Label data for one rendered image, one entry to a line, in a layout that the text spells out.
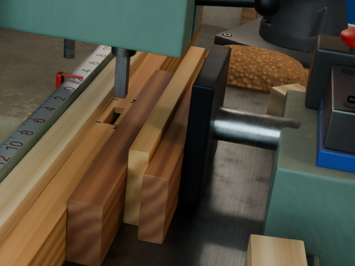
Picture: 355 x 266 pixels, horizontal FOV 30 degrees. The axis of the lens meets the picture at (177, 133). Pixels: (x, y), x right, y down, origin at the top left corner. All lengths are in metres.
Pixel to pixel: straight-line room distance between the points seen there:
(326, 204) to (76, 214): 0.16
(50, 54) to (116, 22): 2.87
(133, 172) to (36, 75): 2.64
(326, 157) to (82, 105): 0.18
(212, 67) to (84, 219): 0.14
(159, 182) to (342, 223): 0.12
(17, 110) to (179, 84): 2.21
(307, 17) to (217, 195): 0.64
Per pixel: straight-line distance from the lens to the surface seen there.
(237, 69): 0.70
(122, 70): 0.50
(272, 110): 0.62
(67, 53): 0.57
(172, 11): 0.45
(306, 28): 1.10
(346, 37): 0.49
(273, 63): 0.71
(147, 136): 0.44
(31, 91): 2.90
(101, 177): 0.41
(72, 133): 0.45
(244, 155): 0.56
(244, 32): 1.16
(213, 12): 3.94
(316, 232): 0.44
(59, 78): 0.52
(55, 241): 0.39
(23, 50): 3.36
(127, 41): 0.46
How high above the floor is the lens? 1.16
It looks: 26 degrees down
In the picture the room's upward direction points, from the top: 7 degrees clockwise
